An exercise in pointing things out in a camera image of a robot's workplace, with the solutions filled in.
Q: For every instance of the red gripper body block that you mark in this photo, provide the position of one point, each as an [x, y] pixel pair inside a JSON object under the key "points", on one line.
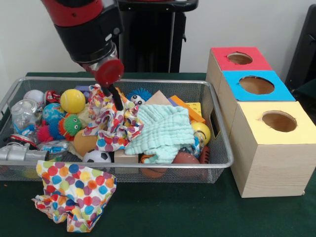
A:
{"points": [[109, 72]]}

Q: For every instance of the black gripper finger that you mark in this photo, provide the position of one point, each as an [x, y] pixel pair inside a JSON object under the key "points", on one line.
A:
{"points": [[117, 100], [106, 91]]}

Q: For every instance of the colourful polka dot cloth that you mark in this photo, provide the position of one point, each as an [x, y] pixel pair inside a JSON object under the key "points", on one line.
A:
{"points": [[108, 116], [76, 195]]}

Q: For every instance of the mint green waffle cloth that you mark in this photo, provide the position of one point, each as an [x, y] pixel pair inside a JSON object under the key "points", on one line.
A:
{"points": [[168, 128]]}

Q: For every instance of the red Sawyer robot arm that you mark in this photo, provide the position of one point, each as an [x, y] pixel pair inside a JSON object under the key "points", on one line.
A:
{"points": [[84, 29]]}

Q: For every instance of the wooden box with three holes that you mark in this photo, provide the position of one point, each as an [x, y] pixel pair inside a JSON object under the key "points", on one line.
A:
{"points": [[271, 168]]}

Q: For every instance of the yellow tennis ball toy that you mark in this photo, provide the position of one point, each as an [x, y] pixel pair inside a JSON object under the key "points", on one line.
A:
{"points": [[72, 101]]}

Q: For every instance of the plain wooden block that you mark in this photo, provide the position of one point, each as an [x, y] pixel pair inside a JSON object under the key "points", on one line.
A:
{"points": [[159, 97]]}

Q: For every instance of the blue patterned ball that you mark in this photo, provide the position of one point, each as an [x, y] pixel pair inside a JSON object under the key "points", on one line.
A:
{"points": [[52, 112]]}

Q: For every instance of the small soccer ball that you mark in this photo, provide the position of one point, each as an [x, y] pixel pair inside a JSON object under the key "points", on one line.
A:
{"points": [[96, 157]]}

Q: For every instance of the white toy baseball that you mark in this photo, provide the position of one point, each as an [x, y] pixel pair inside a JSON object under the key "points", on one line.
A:
{"points": [[34, 96]]}

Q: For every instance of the small brown football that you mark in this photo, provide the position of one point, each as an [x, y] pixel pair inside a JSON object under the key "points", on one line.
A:
{"points": [[185, 158]]}

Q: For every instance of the silver toy robot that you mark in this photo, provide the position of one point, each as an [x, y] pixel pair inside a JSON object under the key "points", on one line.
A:
{"points": [[22, 154]]}

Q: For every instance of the dark green tablecloth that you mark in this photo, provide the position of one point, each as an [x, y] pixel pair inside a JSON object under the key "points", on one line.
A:
{"points": [[172, 209], [308, 91]]}

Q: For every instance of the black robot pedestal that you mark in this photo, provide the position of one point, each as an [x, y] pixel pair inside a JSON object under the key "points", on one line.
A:
{"points": [[158, 37]]}

